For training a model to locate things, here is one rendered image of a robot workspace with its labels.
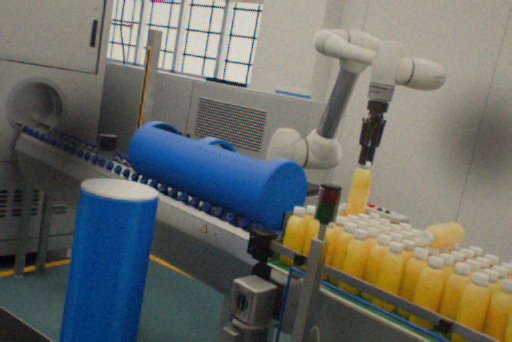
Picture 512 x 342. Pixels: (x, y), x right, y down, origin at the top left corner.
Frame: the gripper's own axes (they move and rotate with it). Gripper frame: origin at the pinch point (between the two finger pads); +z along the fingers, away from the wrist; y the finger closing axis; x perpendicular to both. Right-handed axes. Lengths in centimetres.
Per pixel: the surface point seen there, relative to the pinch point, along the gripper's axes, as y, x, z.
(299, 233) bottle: 27.3, -3.2, 28.9
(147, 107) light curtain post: -20, -165, 7
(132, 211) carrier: 65, -48, 32
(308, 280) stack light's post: 51, 20, 33
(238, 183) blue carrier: 26.8, -36.3, 19.7
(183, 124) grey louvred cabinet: -107, -234, 24
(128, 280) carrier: 63, -48, 58
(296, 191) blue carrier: 6.1, -23.9, 20.0
